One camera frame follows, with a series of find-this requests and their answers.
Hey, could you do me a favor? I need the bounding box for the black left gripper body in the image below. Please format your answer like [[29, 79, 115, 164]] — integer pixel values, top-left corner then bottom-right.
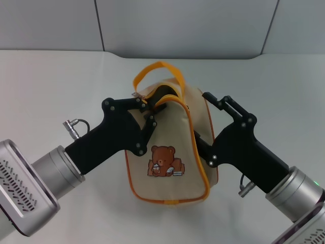
[[64, 97, 142, 176]]

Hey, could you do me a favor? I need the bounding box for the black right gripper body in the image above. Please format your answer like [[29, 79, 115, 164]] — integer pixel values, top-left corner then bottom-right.
[[205, 115, 290, 194]]

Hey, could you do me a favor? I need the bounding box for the beige bear print zipper bag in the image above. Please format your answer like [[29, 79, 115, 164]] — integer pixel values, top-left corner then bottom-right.
[[124, 60, 219, 205]]

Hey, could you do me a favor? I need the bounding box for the right gripper cable with connector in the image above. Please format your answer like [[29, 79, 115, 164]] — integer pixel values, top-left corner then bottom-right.
[[238, 173, 257, 198]]

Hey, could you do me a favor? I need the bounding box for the gripper cable with connector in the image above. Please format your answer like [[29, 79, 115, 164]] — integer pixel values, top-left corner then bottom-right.
[[62, 117, 90, 139], [238, 173, 257, 198]]

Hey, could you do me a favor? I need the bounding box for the left gripper cable with connector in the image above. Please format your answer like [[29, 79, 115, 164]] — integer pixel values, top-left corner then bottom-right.
[[62, 117, 90, 139]]

